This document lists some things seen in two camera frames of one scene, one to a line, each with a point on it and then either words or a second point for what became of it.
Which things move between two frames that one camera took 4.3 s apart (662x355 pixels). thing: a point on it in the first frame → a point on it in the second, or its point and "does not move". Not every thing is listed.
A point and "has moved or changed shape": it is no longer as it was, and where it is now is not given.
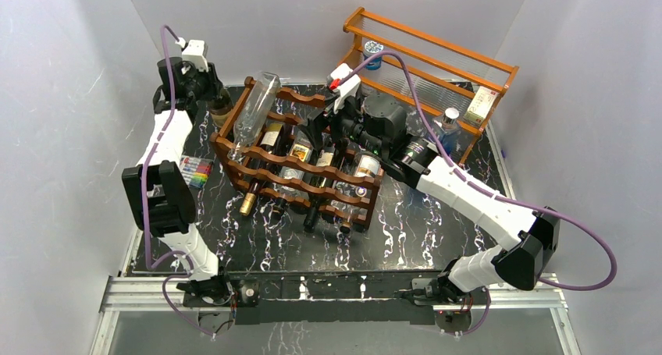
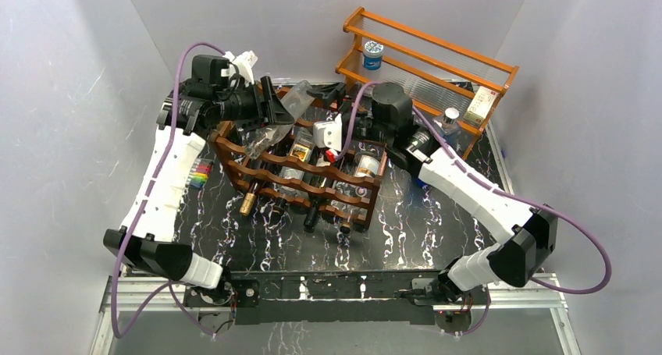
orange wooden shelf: x=460 y=87 does not move
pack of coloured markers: x=195 y=170 does not move
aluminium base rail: x=121 y=293 does not move
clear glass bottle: x=254 y=113 has moved or changed shape
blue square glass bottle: x=448 y=131 does not move
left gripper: x=214 y=85 → x=270 y=111
